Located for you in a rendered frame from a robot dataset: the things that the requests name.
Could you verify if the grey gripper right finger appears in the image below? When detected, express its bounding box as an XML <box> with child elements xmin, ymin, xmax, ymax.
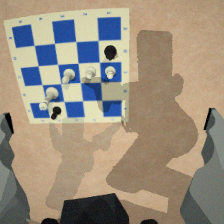
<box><xmin>180</xmin><ymin>108</ymin><xmax>224</xmax><ymax>224</ymax></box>

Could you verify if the blue and cream chessboard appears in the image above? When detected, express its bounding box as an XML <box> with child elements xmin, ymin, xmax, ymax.
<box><xmin>4</xmin><ymin>8</ymin><xmax>130</xmax><ymax>124</ymax></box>

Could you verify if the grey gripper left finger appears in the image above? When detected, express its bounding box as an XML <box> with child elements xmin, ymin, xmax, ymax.
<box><xmin>0</xmin><ymin>113</ymin><xmax>30</xmax><ymax>224</ymax></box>

